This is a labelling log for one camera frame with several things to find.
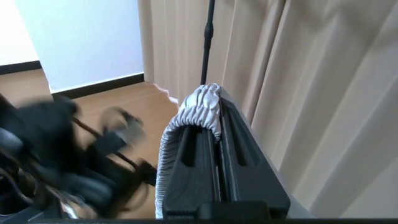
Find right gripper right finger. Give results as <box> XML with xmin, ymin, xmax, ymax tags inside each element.
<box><xmin>217</xmin><ymin>98</ymin><xmax>292</xmax><ymax>219</ymax></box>

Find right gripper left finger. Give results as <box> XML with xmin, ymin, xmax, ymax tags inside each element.
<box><xmin>162</xmin><ymin>124</ymin><xmax>221</xmax><ymax>219</ymax></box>

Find pale grey shorts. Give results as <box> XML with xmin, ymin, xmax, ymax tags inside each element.
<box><xmin>154</xmin><ymin>83</ymin><xmax>313</xmax><ymax>219</ymax></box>

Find black clothes rack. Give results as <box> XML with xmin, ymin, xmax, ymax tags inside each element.
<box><xmin>200</xmin><ymin>0</ymin><xmax>216</xmax><ymax>85</ymax></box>

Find beige curtain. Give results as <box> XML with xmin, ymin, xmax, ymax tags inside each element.
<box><xmin>137</xmin><ymin>0</ymin><xmax>398</xmax><ymax>218</ymax></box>

